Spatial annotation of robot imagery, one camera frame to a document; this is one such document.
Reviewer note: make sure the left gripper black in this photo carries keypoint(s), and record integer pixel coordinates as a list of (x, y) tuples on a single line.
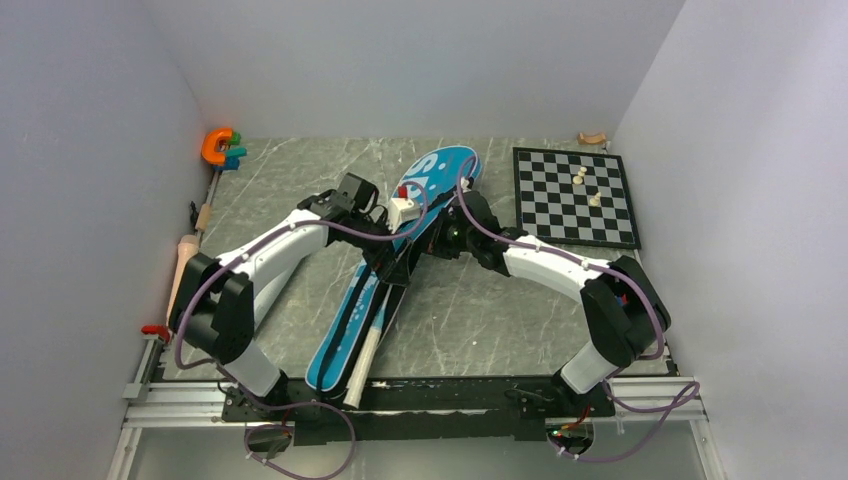
[(390, 265)]

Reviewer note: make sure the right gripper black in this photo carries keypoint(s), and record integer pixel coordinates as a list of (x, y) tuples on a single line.
[(435, 243)]

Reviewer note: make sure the blue racket carry bag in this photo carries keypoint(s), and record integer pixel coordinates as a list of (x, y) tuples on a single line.
[(372, 299)]

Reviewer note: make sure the blue badminton racket front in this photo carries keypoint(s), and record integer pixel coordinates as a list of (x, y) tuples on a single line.
[(361, 369)]

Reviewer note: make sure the white shuttlecock tube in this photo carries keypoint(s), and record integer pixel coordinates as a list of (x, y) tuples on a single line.
[(268, 296)]

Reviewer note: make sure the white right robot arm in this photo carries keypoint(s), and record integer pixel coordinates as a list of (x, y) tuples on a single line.
[(624, 313)]

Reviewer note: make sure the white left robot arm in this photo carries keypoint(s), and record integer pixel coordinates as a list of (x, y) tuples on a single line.
[(215, 308)]

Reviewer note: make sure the black white chessboard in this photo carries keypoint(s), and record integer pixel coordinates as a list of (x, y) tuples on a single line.
[(552, 208)]

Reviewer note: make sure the green teal toy blocks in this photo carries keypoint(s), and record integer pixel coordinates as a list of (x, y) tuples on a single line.
[(234, 154)]

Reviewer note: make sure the beige chess pawn rear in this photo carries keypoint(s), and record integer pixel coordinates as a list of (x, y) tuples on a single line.
[(579, 178)]

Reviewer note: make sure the orange letter C toy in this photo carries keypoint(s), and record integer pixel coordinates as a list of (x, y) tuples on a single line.
[(215, 145)]

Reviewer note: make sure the beige toy microphone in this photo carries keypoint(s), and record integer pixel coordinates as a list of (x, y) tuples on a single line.
[(187, 247)]

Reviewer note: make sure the wooden arch block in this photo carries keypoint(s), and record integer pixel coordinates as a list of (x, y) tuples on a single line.
[(592, 139)]

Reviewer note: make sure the red clamp knob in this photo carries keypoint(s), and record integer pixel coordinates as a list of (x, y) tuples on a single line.
[(160, 331)]

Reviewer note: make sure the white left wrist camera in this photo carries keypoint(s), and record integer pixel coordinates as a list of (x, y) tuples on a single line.
[(402, 208)]

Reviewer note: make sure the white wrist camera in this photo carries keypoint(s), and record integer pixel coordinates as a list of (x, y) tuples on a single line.
[(402, 208), (466, 184)]

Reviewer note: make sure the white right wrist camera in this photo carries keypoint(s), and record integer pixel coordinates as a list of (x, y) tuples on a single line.
[(466, 184)]

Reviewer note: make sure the wooden handled tool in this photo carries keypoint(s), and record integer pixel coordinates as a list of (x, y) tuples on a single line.
[(200, 215)]

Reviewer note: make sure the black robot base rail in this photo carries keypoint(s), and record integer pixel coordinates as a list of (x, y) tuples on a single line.
[(523, 408)]

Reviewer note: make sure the aluminium frame rail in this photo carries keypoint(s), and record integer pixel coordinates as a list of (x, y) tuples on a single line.
[(154, 403)]

